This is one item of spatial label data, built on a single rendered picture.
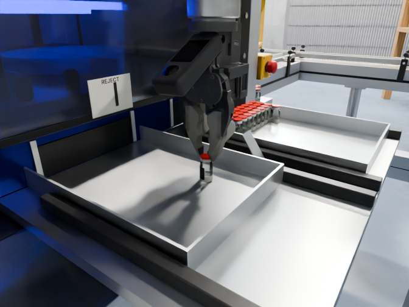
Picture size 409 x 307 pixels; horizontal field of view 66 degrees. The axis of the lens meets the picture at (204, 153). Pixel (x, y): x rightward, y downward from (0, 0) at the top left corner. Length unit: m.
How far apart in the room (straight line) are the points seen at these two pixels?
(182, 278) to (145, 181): 0.25
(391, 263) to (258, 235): 1.52
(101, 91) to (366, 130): 0.60
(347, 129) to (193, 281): 0.61
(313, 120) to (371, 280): 1.07
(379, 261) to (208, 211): 1.51
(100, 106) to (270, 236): 0.33
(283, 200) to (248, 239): 0.11
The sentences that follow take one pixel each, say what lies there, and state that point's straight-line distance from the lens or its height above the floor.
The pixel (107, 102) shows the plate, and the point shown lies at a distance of 0.55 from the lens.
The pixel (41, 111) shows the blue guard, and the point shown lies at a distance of 0.49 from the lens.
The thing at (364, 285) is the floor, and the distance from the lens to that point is 1.73.
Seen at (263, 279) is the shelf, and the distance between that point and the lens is 0.37.
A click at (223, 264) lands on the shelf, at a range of 0.38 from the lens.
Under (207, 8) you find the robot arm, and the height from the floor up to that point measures 1.15.
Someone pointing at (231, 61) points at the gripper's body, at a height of 1.08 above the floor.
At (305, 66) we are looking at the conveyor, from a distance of 1.66.
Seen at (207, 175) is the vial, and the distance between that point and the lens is 0.52.
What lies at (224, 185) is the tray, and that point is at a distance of 0.52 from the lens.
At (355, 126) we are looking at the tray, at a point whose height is 0.90.
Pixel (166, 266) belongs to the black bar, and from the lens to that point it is 0.35.
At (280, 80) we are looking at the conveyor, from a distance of 1.44.
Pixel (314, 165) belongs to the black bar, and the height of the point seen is 0.90.
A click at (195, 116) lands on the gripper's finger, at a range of 0.50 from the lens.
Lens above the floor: 1.14
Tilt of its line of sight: 24 degrees down
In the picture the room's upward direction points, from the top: straight up
